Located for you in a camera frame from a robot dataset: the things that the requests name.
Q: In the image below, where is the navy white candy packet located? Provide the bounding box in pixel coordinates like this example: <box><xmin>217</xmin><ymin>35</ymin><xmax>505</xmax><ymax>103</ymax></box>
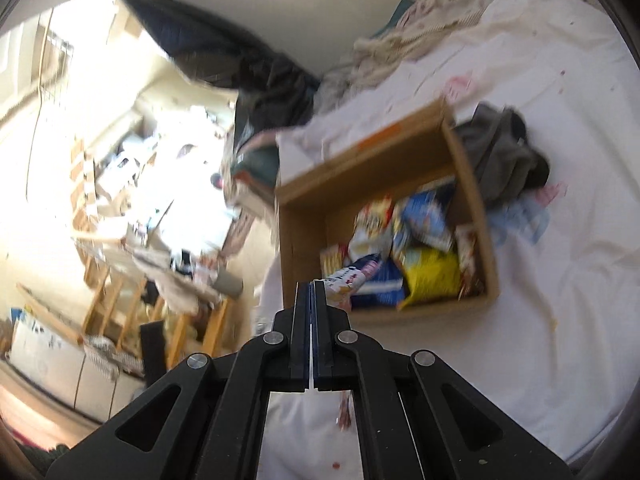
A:
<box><xmin>322</xmin><ymin>266</ymin><xmax>371</xmax><ymax>311</ymax></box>

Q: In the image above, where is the blue white snack bag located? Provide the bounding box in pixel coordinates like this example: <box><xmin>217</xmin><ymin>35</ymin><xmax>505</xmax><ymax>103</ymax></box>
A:
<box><xmin>392</xmin><ymin>176</ymin><xmax>457</xmax><ymax>254</ymax></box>

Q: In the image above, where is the beige biscuit packet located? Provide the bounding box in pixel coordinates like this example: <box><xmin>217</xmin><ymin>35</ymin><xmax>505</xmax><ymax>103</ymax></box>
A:
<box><xmin>319</xmin><ymin>244</ymin><xmax>349</xmax><ymax>278</ymax></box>

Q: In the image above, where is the grey waste bin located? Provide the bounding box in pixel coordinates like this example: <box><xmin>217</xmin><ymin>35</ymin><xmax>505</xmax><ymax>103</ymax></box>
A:
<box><xmin>212</xmin><ymin>268</ymin><xmax>244</xmax><ymax>299</ymax></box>

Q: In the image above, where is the dark blue snack packet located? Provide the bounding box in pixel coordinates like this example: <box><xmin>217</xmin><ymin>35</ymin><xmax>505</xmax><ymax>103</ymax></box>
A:
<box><xmin>350</xmin><ymin>258</ymin><xmax>406</xmax><ymax>310</ymax></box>

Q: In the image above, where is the white red cartoon snack bag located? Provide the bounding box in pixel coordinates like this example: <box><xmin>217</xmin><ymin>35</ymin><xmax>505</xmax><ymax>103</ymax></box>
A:
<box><xmin>348</xmin><ymin>196</ymin><xmax>394</xmax><ymax>261</ymax></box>

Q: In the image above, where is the yellow snack bag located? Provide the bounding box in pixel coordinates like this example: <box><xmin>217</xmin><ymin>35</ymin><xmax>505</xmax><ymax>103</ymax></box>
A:
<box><xmin>397</xmin><ymin>246</ymin><xmax>461</xmax><ymax>310</ymax></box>

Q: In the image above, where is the wooden chair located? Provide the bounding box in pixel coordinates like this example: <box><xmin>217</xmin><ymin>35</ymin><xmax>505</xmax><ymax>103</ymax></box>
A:
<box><xmin>16</xmin><ymin>247</ymin><xmax>232</xmax><ymax>376</ymax></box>

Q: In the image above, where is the brown white snack packet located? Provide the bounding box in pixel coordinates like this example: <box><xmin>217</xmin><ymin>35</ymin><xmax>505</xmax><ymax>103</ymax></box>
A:
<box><xmin>454</xmin><ymin>224</ymin><xmax>484</xmax><ymax>298</ymax></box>

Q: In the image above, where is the white bed sheet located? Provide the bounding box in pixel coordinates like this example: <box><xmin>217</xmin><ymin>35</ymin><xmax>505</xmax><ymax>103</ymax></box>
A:
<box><xmin>277</xmin><ymin>0</ymin><xmax>639</xmax><ymax>468</ymax></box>

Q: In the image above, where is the grey cloth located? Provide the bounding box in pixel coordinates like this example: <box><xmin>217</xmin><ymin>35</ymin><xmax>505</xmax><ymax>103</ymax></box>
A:
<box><xmin>454</xmin><ymin>102</ymin><xmax>550</xmax><ymax>208</ymax></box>

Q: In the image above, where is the crumpled beige blanket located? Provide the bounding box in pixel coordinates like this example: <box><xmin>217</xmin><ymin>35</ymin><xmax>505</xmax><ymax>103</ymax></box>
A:
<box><xmin>319</xmin><ymin>0</ymin><xmax>582</xmax><ymax>106</ymax></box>

